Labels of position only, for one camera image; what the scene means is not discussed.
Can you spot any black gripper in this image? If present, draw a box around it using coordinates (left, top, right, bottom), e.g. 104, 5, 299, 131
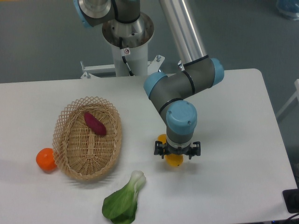
154, 140, 200, 160

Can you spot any yellow mango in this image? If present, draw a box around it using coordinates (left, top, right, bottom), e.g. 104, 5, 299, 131
157, 134, 184, 167

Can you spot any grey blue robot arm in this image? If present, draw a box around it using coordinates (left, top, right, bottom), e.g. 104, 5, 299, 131
74, 0, 224, 158

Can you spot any green bok choy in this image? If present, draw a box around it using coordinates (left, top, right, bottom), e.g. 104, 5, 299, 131
102, 170, 146, 224

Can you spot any purple sweet potato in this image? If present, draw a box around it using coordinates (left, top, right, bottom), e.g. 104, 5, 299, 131
84, 112, 107, 136

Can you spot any woven wicker basket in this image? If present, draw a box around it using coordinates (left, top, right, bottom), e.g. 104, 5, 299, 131
52, 97, 122, 181

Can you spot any black device at table edge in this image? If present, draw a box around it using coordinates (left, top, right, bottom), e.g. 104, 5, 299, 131
282, 189, 299, 213

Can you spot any orange tangerine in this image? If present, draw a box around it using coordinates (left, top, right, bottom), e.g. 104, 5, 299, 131
36, 148, 57, 172

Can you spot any blue plastic bag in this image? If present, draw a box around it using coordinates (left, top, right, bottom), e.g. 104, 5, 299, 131
276, 0, 299, 21

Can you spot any black pedestal cable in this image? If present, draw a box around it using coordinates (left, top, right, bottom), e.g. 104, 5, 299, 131
118, 37, 135, 77

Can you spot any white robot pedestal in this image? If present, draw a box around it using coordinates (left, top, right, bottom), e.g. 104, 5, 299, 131
80, 12, 165, 78

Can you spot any white frame at right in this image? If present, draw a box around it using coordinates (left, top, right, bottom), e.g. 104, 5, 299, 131
276, 79, 299, 121

